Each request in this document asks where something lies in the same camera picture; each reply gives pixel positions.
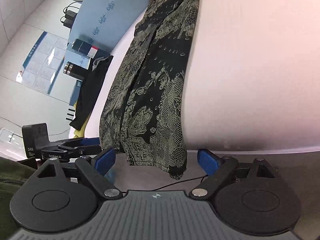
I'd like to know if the yellow cloth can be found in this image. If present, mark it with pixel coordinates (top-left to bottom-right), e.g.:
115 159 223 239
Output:
74 119 89 138

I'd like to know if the black thermos bottle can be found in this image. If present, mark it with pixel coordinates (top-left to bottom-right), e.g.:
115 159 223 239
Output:
64 61 88 79

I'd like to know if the small blue foam board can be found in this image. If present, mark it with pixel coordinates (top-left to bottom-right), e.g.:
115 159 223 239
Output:
65 49 91 69

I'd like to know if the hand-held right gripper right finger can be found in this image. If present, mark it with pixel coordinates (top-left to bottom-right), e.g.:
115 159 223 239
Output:
189 149 279 200

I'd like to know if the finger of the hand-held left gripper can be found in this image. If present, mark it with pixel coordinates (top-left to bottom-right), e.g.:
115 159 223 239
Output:
70 145 101 157
51 137 100 147

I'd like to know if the black cloth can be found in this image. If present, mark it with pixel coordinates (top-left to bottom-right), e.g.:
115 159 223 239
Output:
69 55 114 130

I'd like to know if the black adapter cable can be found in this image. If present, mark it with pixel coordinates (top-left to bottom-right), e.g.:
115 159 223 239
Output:
63 1 83 13

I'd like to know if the large blue foam board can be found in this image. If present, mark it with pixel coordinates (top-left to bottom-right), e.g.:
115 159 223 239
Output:
69 0 150 53

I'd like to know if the black patterned garment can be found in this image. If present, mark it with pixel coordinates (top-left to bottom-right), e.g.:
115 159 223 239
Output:
99 0 202 180

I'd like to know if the grey cloth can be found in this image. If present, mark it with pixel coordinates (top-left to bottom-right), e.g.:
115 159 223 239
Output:
91 56 113 72

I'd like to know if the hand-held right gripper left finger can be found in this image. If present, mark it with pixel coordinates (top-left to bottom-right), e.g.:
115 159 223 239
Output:
35 147 122 200

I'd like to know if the blue box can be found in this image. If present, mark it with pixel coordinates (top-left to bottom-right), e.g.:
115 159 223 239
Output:
69 78 83 105

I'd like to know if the dark blue cylinder roll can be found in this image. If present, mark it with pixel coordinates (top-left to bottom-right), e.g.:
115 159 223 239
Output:
72 39 110 58

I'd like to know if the thin black cable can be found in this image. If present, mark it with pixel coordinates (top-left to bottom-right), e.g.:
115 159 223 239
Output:
150 175 208 192

